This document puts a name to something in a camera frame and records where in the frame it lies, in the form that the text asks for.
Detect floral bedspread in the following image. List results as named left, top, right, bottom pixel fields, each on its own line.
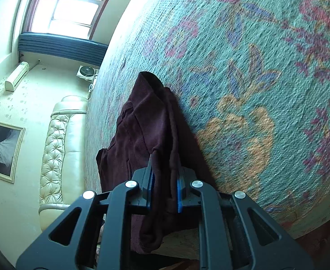
left=85, top=0, right=330, bottom=239

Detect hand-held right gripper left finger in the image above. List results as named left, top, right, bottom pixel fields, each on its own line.
left=15, top=153, right=156, bottom=270

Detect white fan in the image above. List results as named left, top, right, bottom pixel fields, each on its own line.
left=76, top=65, right=99, bottom=79

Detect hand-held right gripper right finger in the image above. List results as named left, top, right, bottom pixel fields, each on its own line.
left=176, top=168, right=314, bottom=270

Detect window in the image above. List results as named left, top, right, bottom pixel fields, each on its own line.
left=27, top=0, right=120, bottom=40

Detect blue curtain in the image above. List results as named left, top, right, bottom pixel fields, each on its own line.
left=18, top=32, right=108, bottom=66

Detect cream tufted headboard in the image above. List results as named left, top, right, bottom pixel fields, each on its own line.
left=38, top=96, right=88, bottom=225

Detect dark maroon pants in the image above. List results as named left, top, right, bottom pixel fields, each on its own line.
left=96, top=72, right=219, bottom=255

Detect white air conditioner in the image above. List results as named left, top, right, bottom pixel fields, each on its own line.
left=5, top=61, right=30, bottom=91

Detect framed wall picture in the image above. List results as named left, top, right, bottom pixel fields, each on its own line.
left=0, top=117, right=26, bottom=184

